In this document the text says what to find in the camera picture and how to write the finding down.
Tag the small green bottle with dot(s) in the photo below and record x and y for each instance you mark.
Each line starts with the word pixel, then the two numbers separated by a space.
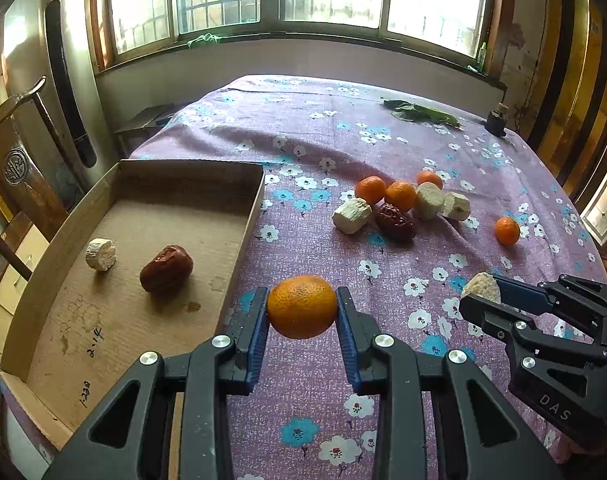
pixel 482 57

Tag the red jujube date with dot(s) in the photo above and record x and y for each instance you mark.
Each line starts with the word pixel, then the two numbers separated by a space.
pixel 166 269
pixel 394 221

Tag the green leafy vegetable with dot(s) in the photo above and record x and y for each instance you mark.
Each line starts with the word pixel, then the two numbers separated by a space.
pixel 423 112

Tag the silver standing air conditioner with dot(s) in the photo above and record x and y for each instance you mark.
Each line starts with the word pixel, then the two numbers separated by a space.
pixel 23 60

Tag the small dark bottle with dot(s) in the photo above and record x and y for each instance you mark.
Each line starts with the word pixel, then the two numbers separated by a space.
pixel 496 122

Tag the cream drawer cabinet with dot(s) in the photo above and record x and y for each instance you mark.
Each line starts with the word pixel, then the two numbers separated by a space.
pixel 11 292

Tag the dark wooden chair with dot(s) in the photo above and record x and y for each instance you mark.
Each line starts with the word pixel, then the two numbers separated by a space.
pixel 28 195

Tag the yellow wooden door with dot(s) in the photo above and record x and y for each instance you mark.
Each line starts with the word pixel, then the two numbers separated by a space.
pixel 573 85

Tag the orange tangerine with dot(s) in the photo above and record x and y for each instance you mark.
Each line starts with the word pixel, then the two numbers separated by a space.
pixel 372 190
pixel 302 307
pixel 400 196
pixel 429 179
pixel 507 230

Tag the green cloth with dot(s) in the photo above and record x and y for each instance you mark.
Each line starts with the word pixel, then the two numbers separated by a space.
pixel 204 40

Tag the shallow cardboard box tray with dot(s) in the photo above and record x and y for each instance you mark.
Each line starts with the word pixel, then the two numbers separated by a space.
pixel 133 220

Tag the white sugarcane chunk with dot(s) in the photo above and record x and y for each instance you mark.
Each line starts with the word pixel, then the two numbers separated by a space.
pixel 102 255
pixel 456 206
pixel 352 216
pixel 482 287
pixel 428 201

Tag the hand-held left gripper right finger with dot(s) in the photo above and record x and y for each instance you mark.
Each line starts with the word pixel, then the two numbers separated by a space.
pixel 347 340

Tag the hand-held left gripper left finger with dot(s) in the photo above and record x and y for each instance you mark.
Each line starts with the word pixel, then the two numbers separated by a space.
pixel 257 340

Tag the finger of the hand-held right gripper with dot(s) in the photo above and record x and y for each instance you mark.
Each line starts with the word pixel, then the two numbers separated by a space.
pixel 483 315
pixel 523 294

